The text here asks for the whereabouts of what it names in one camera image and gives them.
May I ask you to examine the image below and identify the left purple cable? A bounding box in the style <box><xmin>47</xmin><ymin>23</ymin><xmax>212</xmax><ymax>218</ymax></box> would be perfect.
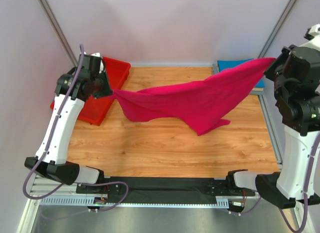
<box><xmin>22</xmin><ymin>44</ymin><xmax>85</xmax><ymax>200</ymax></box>

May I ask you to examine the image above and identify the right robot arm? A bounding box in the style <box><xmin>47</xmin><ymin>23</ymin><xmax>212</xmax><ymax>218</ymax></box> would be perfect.
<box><xmin>227</xmin><ymin>24</ymin><xmax>320</xmax><ymax>209</ymax></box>

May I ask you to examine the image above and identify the grey folded t shirt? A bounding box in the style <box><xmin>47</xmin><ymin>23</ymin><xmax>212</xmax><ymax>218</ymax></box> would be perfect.
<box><xmin>212</xmin><ymin>64</ymin><xmax>264</xmax><ymax>96</ymax></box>

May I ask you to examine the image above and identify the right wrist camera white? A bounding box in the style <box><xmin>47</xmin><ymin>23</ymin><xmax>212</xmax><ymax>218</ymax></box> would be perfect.
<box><xmin>303</xmin><ymin>24</ymin><xmax>320</xmax><ymax>51</ymax></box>

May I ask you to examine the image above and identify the blue folded t shirt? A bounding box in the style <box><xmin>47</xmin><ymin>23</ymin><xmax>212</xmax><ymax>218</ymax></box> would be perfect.
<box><xmin>217</xmin><ymin>58</ymin><xmax>265</xmax><ymax>88</ymax></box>

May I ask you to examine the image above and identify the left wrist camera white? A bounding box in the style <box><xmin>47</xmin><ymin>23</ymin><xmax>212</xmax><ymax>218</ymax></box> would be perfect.
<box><xmin>82</xmin><ymin>52</ymin><xmax>103</xmax><ymax>75</ymax></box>

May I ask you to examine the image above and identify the magenta t shirt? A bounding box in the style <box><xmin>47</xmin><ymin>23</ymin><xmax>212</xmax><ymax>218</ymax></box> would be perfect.
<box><xmin>112</xmin><ymin>57</ymin><xmax>275</xmax><ymax>136</ymax></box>

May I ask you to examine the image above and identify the red plastic bin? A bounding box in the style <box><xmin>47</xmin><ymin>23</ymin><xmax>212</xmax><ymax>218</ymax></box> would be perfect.
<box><xmin>49</xmin><ymin>54</ymin><xmax>131</xmax><ymax>126</ymax></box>

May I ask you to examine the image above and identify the left frame post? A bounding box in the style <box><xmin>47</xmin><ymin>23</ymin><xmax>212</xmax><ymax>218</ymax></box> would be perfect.
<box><xmin>38</xmin><ymin>0</ymin><xmax>78</xmax><ymax>66</ymax></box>

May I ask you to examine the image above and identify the frame post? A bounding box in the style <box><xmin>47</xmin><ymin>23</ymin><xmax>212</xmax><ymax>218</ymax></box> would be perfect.
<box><xmin>38</xmin><ymin>0</ymin><xmax>78</xmax><ymax>66</ymax></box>
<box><xmin>257</xmin><ymin>0</ymin><xmax>299</xmax><ymax>58</ymax></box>

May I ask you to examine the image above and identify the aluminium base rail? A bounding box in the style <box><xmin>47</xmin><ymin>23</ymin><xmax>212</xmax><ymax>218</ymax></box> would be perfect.
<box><xmin>29</xmin><ymin>175</ymin><xmax>283</xmax><ymax>211</ymax></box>

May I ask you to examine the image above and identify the purple cable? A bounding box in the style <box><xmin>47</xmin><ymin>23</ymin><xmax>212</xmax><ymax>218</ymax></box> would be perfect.
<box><xmin>278</xmin><ymin>132</ymin><xmax>320</xmax><ymax>233</ymax></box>
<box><xmin>22</xmin><ymin>44</ymin><xmax>85</xmax><ymax>200</ymax></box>

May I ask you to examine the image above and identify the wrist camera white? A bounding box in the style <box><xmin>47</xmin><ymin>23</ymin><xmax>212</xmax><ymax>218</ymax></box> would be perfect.
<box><xmin>303</xmin><ymin>24</ymin><xmax>320</xmax><ymax>51</ymax></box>
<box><xmin>82</xmin><ymin>52</ymin><xmax>103</xmax><ymax>75</ymax></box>

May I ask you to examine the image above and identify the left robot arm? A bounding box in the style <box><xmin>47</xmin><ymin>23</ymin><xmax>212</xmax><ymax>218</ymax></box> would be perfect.
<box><xmin>24</xmin><ymin>53</ymin><xmax>113</xmax><ymax>185</ymax></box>

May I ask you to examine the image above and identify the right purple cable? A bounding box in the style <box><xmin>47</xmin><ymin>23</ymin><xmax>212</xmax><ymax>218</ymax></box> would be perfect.
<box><xmin>278</xmin><ymin>132</ymin><xmax>320</xmax><ymax>233</ymax></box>

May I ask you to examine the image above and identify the beige folded t shirt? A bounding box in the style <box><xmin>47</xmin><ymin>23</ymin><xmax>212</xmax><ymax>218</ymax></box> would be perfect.
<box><xmin>252</xmin><ymin>87</ymin><xmax>264</xmax><ymax>92</ymax></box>

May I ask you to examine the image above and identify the right frame post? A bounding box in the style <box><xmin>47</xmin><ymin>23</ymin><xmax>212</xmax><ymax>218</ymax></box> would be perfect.
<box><xmin>257</xmin><ymin>0</ymin><xmax>299</xmax><ymax>58</ymax></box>

